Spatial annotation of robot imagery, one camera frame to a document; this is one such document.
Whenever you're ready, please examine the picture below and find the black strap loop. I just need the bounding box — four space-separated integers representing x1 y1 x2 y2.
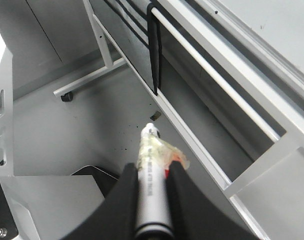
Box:
146 2 164 96

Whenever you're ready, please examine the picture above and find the white whiteboard stand frame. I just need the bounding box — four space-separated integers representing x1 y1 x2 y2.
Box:
54 0 304 240

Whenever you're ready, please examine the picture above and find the black caster wheel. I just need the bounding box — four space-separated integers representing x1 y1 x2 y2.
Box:
61 91 74 102

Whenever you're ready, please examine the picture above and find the white horizontal stand rod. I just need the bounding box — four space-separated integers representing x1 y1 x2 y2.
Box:
151 7 280 143

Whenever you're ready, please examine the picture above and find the white whiteboard marker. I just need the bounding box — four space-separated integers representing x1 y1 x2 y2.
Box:
134 123 174 240

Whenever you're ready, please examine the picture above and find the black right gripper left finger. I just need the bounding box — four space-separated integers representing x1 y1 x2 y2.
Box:
63 163 138 240

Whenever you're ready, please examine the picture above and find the red magnet taped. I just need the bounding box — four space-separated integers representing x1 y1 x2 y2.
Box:
164 152 190 178

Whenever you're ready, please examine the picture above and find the white whiteboard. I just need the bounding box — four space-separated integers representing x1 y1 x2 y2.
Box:
198 0 304 97

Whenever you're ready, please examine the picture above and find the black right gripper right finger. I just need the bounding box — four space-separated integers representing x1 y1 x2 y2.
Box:
166 161 258 240

